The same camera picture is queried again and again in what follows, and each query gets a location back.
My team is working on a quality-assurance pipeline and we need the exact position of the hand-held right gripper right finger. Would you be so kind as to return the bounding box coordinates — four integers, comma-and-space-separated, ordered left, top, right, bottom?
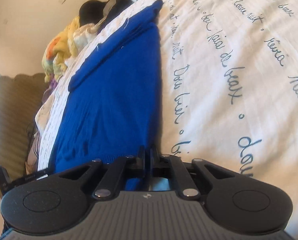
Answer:
149, 144, 252, 201

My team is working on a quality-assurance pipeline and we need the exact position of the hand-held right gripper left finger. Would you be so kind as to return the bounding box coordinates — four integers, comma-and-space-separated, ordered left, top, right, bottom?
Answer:
58, 145, 146, 201

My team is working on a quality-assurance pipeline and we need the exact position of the blue knit sweater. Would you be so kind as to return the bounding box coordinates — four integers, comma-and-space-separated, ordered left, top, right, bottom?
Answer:
48, 0, 171, 192

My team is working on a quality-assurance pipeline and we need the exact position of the striped pillow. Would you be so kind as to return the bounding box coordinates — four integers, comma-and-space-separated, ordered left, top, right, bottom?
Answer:
25, 127, 43, 175

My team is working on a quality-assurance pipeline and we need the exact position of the olive ribbed headboard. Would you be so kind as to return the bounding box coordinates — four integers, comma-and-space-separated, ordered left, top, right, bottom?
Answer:
0, 73, 48, 180

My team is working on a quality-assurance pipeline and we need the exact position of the purple cloth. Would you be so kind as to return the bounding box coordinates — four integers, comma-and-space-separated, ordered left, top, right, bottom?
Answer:
43, 79, 57, 101

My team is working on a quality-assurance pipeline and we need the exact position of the white script-printed duvet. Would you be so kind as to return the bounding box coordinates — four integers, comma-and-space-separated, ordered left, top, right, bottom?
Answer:
37, 0, 298, 180

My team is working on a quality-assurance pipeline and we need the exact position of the yellow patterned blanket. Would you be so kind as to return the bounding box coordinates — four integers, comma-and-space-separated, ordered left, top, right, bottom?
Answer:
42, 15, 97, 80

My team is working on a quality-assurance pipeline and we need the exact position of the grey cloth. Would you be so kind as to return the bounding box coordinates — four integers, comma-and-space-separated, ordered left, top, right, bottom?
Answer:
103, 0, 124, 16

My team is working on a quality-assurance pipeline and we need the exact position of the black cap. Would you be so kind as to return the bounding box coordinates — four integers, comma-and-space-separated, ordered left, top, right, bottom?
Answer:
78, 0, 107, 27

